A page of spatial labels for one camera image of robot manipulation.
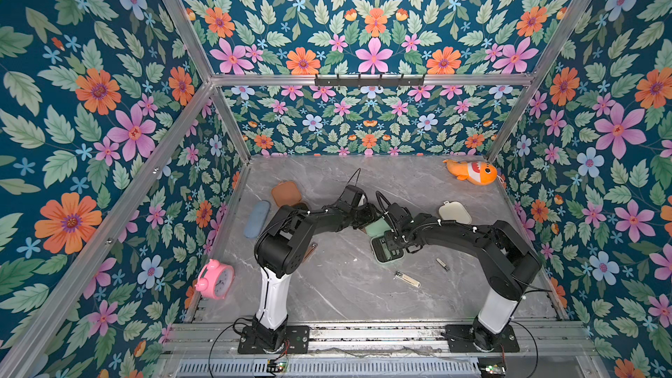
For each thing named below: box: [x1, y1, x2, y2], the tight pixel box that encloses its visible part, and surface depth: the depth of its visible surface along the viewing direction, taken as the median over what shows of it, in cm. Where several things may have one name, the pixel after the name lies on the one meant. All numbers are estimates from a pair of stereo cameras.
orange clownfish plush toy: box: [442, 159, 498, 186], surface depth 107 cm
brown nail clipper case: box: [271, 181, 301, 207], surface depth 109 cm
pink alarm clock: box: [194, 258, 236, 301], surface depth 78 cm
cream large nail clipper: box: [392, 270, 422, 288], surface depth 86 cm
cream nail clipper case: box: [438, 200, 473, 225], surface depth 103 cm
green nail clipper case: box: [364, 218, 406, 264], surface depth 92 cm
